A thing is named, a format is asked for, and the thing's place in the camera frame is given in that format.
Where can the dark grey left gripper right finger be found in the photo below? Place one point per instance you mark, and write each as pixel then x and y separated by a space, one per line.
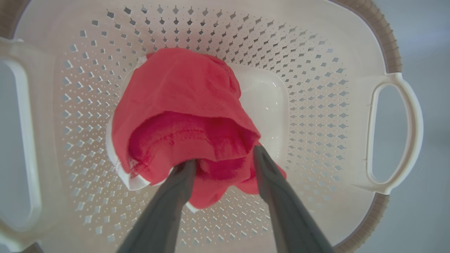
pixel 288 214

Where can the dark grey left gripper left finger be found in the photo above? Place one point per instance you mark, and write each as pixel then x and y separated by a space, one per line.
pixel 161 218

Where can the red garment with white trim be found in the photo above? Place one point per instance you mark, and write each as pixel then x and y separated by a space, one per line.
pixel 182 105

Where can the cream perforated plastic laundry basket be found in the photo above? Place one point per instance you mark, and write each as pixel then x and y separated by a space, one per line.
pixel 316 105

